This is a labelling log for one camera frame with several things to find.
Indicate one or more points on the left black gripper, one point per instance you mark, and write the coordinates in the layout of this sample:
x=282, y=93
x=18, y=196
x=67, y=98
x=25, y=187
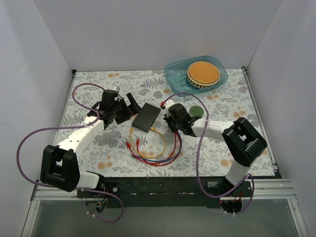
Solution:
x=124, y=111

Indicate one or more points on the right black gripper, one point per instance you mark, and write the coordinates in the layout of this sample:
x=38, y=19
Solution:
x=171, y=122

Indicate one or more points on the black network switch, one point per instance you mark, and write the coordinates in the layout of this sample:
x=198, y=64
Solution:
x=146, y=118

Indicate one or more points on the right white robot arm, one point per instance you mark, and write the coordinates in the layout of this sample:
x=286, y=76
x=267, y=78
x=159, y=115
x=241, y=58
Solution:
x=243, y=140

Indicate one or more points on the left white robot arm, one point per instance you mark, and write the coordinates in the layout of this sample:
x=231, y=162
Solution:
x=60, y=166

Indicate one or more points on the floral table mat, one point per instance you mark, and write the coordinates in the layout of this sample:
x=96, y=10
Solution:
x=121, y=151

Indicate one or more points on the teal plastic container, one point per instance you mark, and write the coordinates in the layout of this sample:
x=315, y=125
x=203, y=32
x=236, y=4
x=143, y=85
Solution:
x=176, y=75

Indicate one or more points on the woven round coasters stack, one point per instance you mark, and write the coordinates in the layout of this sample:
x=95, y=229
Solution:
x=202, y=74

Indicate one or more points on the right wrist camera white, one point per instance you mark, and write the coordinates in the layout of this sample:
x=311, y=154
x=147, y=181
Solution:
x=165, y=106

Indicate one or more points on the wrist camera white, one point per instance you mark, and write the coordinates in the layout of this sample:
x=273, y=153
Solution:
x=165, y=106
x=118, y=97

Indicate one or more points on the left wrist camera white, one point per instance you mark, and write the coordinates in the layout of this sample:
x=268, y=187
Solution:
x=118, y=97

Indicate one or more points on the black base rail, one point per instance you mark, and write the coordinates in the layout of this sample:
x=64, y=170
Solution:
x=158, y=191

